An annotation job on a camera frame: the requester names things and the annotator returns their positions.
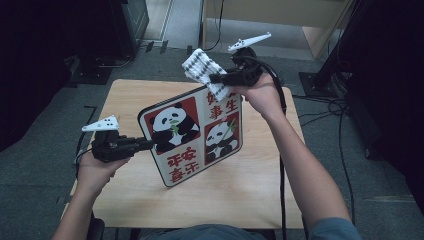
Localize black metal stand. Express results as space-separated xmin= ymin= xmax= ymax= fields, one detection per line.
xmin=298 ymin=0 xmax=364 ymax=98

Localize right hand-held gripper cable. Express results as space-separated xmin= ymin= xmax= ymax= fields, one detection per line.
xmin=233 ymin=54 xmax=288 ymax=240

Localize thin black hanging cable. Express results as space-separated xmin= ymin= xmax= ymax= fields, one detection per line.
xmin=202 ymin=0 xmax=225 ymax=53

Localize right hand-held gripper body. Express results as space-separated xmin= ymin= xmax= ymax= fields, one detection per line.
xmin=227 ymin=31 xmax=272 ymax=88

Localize long black floor cable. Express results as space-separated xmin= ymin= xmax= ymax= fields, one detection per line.
xmin=338 ymin=109 xmax=357 ymax=240

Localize person's right hand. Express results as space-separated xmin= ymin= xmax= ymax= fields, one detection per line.
xmin=229 ymin=71 xmax=285 ymax=122

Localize black stand base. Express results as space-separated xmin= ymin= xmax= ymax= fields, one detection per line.
xmin=64 ymin=54 xmax=134 ymax=86

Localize person's blue-grey clothing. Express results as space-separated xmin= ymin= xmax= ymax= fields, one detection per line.
xmin=139 ymin=217 xmax=363 ymax=240

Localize angled black tape mark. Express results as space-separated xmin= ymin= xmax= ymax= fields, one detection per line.
xmin=83 ymin=105 xmax=98 ymax=125

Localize dark grey cabinet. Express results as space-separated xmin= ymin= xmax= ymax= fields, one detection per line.
xmin=113 ymin=0 xmax=150 ymax=58

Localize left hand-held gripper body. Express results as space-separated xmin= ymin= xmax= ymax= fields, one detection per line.
xmin=81 ymin=114 xmax=138 ymax=164

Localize hand-held gripper cable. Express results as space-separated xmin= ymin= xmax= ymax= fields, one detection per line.
xmin=73 ymin=131 xmax=94 ymax=178
xmin=233 ymin=54 xmax=288 ymax=240

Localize panda sign board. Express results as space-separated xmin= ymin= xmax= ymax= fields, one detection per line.
xmin=137 ymin=84 xmax=244 ymax=188

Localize person's left hand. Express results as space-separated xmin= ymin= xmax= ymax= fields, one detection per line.
xmin=75 ymin=151 xmax=132 ymax=198

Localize dark curtain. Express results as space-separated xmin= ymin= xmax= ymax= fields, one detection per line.
xmin=0 ymin=0 xmax=124 ymax=153
xmin=333 ymin=0 xmax=424 ymax=214

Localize left hand-held gripper cable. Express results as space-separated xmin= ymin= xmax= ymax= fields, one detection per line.
xmin=73 ymin=131 xmax=94 ymax=178

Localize white checkered cloth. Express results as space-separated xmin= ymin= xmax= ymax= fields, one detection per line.
xmin=181 ymin=48 xmax=232 ymax=103

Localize light wooden cabinet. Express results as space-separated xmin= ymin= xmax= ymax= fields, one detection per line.
xmin=201 ymin=0 xmax=354 ymax=61

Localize tangled black floor cables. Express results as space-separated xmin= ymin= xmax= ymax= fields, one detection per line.
xmin=292 ymin=94 xmax=346 ymax=128

